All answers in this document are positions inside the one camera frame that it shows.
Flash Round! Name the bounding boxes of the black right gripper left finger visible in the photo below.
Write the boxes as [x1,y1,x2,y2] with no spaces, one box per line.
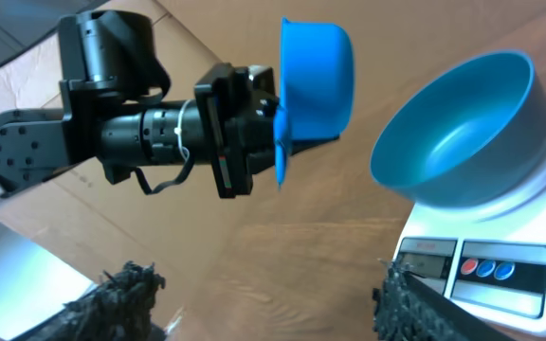
[13,261,166,341]

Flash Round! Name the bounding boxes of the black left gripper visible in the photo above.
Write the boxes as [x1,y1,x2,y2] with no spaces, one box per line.
[194,63,339,199]

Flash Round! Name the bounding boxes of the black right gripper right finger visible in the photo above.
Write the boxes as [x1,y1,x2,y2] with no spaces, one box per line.
[372,260,512,341]

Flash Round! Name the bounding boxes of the blue plastic measuring scoop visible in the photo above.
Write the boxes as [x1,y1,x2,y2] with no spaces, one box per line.
[273,17,355,186]

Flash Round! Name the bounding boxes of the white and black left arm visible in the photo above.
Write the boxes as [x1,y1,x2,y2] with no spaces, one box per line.
[0,10,341,204]

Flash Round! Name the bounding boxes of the white digital kitchen scale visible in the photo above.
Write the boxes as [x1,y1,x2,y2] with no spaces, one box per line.
[393,154,546,336]

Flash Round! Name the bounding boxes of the teal blue bowl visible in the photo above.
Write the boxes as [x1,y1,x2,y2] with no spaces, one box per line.
[370,50,546,207]

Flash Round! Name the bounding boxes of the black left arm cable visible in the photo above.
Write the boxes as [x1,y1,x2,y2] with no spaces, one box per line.
[133,97,196,196]

